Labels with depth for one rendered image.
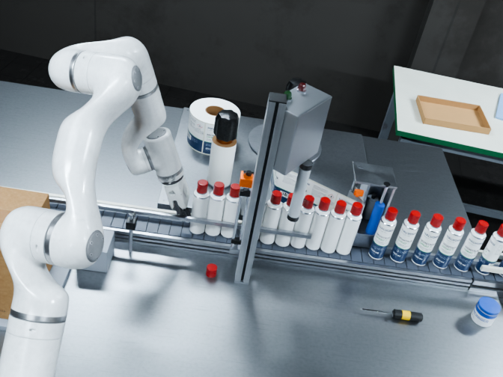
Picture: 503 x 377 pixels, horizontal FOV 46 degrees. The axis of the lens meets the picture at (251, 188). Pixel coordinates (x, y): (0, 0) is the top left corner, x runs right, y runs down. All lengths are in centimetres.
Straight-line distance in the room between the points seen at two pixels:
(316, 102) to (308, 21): 264
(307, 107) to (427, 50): 260
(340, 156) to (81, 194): 139
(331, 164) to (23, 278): 143
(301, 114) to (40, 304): 76
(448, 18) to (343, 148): 169
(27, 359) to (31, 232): 27
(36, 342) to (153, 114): 67
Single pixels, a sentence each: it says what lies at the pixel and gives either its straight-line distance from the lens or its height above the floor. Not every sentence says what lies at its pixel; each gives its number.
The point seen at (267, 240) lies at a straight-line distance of 195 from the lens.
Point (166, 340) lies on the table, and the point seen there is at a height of 83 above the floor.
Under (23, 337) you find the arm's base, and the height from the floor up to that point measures 114.
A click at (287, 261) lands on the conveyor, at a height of 84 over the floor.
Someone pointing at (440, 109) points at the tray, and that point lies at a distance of 327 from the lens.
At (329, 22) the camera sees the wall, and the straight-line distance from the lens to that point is 417.
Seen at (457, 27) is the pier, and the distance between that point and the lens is 405.
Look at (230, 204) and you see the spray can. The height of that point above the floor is 103.
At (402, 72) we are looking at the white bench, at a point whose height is 80.
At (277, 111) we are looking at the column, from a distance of 151.
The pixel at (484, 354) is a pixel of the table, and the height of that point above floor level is 83.
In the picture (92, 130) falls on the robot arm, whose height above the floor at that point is 146.
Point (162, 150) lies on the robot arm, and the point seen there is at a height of 121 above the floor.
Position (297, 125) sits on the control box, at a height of 145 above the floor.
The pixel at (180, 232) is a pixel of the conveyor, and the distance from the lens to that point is 197.
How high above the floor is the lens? 221
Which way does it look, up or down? 38 degrees down
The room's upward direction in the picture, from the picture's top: 11 degrees clockwise
